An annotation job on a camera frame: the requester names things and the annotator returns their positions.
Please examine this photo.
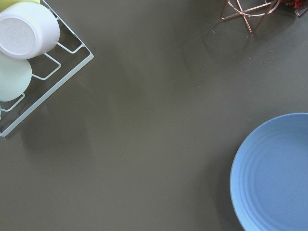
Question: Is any blue plate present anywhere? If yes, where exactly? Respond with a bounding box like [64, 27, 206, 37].
[230, 113, 308, 231]

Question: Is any pale green cup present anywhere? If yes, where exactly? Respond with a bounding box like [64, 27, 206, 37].
[0, 53, 32, 102]

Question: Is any white cup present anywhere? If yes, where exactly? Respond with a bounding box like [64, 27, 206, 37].
[0, 2, 60, 60]

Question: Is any white wire cup rack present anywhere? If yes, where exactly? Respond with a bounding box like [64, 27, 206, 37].
[0, 0, 94, 137]

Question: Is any copper wire bottle rack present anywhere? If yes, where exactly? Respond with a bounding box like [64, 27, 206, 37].
[220, 0, 308, 33]

